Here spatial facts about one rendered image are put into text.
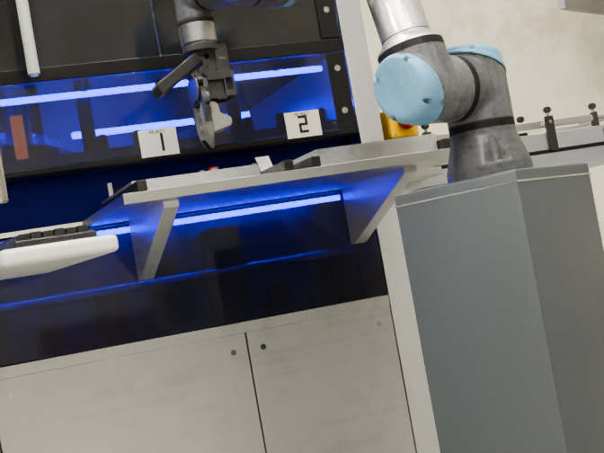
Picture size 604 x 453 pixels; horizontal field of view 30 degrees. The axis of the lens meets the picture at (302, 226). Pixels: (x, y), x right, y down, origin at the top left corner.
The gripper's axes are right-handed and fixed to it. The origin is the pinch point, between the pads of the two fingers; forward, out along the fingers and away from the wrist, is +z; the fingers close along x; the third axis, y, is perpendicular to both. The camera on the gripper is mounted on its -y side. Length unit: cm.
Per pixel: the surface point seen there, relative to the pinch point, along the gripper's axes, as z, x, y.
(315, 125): -3.5, 19.0, 32.0
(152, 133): -6.1, 19.0, -6.2
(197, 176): 7.2, -6.9, -4.9
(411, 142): 7.5, -18.5, 36.5
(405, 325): 45, 19, 45
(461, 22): -75, 248, 206
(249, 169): 7.2, -6.9, 5.9
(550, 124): 2, 29, 100
